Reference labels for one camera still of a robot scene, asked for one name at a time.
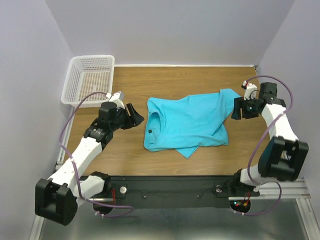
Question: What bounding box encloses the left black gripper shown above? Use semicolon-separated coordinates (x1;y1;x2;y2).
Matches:
111;103;145;132

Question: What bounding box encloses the turquoise t shirt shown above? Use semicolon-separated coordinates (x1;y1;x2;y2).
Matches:
143;88;239;159

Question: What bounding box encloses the white perforated plastic basket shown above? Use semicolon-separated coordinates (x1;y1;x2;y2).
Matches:
60;54;115;108

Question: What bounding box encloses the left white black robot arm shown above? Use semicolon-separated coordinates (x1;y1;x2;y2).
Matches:
34;101;144;226

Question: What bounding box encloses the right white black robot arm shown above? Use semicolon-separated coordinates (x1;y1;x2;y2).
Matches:
230;81;309;195

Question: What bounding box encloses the left white knob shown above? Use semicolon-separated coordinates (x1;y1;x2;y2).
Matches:
119;186;127;194

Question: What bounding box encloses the right metal knob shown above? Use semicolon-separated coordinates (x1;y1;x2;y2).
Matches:
215;185;223;194

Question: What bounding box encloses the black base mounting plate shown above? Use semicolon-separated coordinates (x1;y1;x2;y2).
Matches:
110;175;260;209

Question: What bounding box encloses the circuit board with leds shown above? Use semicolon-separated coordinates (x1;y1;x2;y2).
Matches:
229;199;251;213

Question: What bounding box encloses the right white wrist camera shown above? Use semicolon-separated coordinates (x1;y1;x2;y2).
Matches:
241;81;258;100

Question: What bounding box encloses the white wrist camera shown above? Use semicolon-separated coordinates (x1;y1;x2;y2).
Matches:
105;91;125;109
241;81;258;100

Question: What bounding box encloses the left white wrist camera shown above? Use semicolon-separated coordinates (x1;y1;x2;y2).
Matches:
105;91;125;109

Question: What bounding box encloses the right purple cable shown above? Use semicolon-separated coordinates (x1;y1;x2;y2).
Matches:
233;75;294;216

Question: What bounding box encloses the aluminium frame rail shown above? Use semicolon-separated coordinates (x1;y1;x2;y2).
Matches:
254;178;311;200

